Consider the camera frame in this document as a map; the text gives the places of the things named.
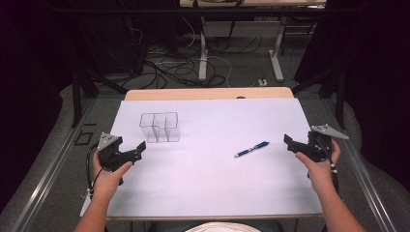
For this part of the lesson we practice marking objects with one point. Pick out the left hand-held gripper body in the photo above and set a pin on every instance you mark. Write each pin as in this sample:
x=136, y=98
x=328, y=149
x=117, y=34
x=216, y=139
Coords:
x=111, y=154

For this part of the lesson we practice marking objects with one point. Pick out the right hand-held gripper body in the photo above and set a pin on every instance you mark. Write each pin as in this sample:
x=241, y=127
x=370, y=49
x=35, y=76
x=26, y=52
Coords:
x=319, y=150

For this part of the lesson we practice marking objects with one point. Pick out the clear plastic organizer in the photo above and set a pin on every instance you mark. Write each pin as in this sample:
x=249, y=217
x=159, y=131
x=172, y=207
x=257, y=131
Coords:
x=172, y=135

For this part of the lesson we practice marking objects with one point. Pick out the blue pen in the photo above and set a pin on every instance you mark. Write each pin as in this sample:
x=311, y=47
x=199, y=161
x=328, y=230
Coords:
x=251, y=149

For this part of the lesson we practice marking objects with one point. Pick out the person's right hand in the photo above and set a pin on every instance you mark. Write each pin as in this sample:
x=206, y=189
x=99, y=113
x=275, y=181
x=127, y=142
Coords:
x=322, y=175

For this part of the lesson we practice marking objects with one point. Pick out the person's left hand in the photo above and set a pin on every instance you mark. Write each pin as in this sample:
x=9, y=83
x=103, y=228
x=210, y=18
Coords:
x=106, y=182

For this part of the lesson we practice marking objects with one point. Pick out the black metal stand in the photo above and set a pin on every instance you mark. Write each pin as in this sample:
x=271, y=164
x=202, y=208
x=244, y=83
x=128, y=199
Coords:
x=76, y=103
x=340, y=103

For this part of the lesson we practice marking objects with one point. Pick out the white sheet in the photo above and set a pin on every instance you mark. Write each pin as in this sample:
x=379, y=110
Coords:
x=209, y=180

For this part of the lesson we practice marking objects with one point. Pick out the white desk leg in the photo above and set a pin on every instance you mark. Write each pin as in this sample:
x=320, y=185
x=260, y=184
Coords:
x=202, y=64
x=276, y=64

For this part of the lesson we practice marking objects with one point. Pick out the person's white shirt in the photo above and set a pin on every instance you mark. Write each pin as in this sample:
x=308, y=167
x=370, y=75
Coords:
x=222, y=228

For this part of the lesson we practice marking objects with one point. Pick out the aluminium floor rail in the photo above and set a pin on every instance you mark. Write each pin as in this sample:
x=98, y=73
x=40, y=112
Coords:
x=48, y=180
x=364, y=180

